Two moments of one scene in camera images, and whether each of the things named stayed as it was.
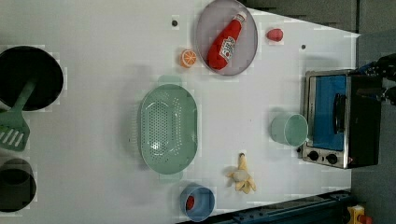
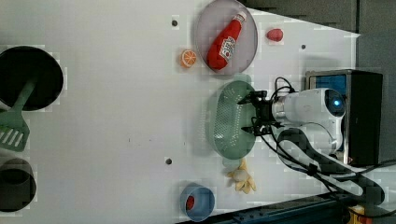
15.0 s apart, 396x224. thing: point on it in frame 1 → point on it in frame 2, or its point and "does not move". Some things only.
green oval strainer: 168,128 → 229,119
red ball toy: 190,203 does not move
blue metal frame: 329,208 does not move
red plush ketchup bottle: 223,45 does not move
